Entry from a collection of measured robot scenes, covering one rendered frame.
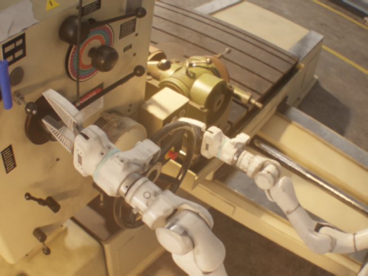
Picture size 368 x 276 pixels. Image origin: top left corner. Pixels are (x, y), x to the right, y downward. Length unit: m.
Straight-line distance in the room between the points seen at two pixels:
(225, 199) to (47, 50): 1.34
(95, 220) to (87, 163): 1.28
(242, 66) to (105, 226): 1.18
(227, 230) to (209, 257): 2.11
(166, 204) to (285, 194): 0.69
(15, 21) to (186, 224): 0.58
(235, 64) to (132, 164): 1.77
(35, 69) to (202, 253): 0.58
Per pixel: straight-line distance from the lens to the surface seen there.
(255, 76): 2.37
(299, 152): 2.43
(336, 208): 2.23
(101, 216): 2.04
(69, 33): 0.96
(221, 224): 2.85
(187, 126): 1.25
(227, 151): 1.37
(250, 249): 2.77
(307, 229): 1.40
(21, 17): 0.94
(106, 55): 1.04
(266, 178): 1.32
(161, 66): 1.40
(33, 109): 0.92
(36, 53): 0.98
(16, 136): 1.06
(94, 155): 0.74
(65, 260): 1.92
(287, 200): 1.35
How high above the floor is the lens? 2.26
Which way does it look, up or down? 42 degrees down
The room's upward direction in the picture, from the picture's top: 9 degrees clockwise
